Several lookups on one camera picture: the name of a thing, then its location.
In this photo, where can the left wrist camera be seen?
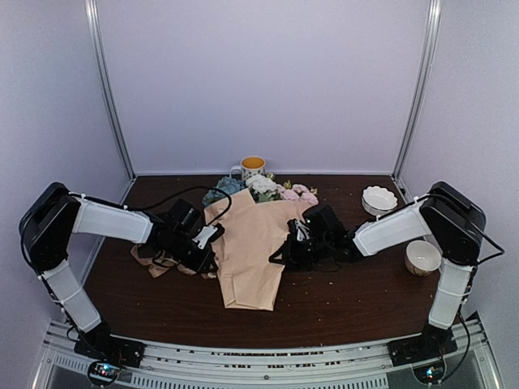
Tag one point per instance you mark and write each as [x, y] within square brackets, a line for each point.
[183, 216]

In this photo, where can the green and tan wrapping paper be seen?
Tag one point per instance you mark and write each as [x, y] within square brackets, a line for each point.
[253, 232]

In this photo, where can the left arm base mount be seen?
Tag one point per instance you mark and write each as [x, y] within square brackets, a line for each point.
[100, 344]

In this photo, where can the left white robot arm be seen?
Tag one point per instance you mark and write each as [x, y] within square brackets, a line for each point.
[51, 229]

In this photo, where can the left aluminium frame post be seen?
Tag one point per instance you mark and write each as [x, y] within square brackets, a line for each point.
[94, 26]

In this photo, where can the right aluminium frame post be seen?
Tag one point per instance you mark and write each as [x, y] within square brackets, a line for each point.
[424, 71]

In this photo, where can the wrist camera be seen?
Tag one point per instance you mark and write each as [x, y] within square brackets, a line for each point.
[324, 223]
[183, 216]

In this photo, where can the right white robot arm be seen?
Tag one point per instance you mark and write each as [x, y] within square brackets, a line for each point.
[456, 224]

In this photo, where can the white round bowl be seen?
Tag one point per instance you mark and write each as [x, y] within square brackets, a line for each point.
[421, 258]

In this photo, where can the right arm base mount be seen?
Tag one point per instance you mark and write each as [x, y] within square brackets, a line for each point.
[431, 343]

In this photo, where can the left circuit board with leds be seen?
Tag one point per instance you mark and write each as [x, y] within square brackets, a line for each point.
[102, 373]

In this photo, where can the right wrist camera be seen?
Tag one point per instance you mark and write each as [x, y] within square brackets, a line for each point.
[324, 223]

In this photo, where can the beige ribbon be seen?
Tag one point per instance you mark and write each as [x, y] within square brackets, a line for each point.
[157, 261]

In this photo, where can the circuit board with leds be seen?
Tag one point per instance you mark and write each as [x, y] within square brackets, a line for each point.
[102, 373]
[429, 374]

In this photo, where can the white mug with orange inside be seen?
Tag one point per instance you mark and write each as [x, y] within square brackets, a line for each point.
[248, 167]

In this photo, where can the blue hydrangea fake flower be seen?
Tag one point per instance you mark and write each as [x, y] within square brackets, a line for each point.
[225, 186]

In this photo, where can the white scalloped dish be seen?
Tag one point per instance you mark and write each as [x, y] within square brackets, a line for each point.
[378, 201]

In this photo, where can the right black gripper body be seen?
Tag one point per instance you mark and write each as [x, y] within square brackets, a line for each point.
[305, 254]

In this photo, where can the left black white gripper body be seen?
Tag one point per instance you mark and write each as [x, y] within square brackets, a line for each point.
[178, 249]

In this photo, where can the right circuit board with leds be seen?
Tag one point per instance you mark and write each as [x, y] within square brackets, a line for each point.
[429, 374]

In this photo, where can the white fake flower bunch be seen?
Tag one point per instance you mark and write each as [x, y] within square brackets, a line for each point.
[263, 189]

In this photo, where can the aluminium frame post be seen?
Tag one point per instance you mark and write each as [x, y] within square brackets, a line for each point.
[94, 26]
[424, 71]

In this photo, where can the front aluminium rail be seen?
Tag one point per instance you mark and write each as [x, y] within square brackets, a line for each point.
[362, 365]

